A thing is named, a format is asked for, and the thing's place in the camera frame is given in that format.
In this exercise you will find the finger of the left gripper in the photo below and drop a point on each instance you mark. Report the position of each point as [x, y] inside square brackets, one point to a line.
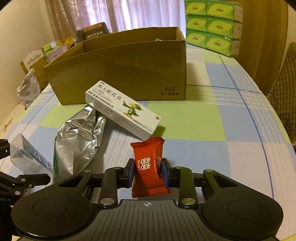
[4, 148]
[17, 186]

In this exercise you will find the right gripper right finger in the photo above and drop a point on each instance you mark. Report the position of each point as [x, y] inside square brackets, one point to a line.
[181, 178]

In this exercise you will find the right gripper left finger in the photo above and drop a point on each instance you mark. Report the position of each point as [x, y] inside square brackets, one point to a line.
[113, 179]

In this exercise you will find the blue white small box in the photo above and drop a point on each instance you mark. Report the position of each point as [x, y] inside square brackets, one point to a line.
[25, 157]

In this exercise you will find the red candy packet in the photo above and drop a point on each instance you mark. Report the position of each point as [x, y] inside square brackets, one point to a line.
[147, 177]

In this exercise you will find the silver green tea bag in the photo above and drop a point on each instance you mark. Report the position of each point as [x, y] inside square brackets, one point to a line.
[77, 142]

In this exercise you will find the white ointment box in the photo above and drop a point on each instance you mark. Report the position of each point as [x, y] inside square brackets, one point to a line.
[123, 110]

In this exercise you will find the white crinkled plastic bag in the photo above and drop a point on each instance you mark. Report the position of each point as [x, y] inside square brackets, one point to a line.
[28, 90]

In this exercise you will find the brown cardboard carton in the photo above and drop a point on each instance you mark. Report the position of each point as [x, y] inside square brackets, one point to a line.
[39, 72]

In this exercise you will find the brown cardboard box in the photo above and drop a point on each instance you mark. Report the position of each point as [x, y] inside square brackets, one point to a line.
[144, 64]

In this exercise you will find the lace curtain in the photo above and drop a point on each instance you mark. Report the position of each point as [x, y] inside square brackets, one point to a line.
[66, 17]

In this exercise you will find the dark food container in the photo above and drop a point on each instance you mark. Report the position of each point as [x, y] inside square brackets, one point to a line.
[92, 31]

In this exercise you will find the green tissue pack stack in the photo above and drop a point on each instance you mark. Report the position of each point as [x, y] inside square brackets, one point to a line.
[214, 25]

